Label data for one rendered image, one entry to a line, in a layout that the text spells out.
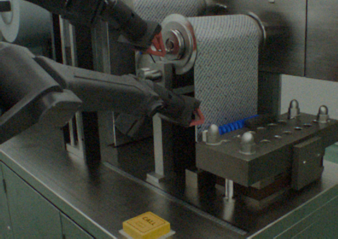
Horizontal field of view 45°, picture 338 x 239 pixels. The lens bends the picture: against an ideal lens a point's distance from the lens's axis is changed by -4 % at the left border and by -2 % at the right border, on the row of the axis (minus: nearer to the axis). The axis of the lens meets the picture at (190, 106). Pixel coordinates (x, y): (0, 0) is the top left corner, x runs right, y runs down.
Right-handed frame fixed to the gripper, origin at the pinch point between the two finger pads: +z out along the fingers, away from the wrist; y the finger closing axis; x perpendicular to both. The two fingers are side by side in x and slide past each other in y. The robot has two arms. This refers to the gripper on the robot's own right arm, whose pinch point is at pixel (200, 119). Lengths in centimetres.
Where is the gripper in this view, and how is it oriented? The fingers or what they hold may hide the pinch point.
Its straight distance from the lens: 102.9
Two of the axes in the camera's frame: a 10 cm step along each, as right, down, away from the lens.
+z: 6.4, 3.3, 6.9
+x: 3.6, -9.3, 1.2
